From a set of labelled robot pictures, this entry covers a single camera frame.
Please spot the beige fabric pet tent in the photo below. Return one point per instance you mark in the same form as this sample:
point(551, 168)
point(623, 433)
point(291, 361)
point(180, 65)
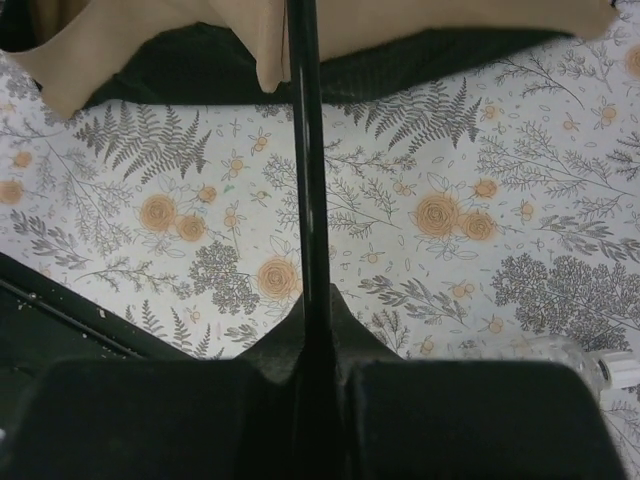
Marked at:
point(80, 54)

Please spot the floral patterned table mat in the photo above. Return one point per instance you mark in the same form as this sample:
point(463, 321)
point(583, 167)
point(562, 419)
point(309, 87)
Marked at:
point(481, 216)

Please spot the black tent pole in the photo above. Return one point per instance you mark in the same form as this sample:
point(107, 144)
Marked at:
point(311, 181)

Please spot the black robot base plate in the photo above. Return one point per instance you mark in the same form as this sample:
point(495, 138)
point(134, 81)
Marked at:
point(43, 322)

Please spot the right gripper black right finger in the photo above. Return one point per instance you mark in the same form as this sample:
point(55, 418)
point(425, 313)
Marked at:
point(465, 419)

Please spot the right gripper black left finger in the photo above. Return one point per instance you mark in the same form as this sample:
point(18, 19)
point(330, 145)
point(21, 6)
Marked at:
point(151, 419)

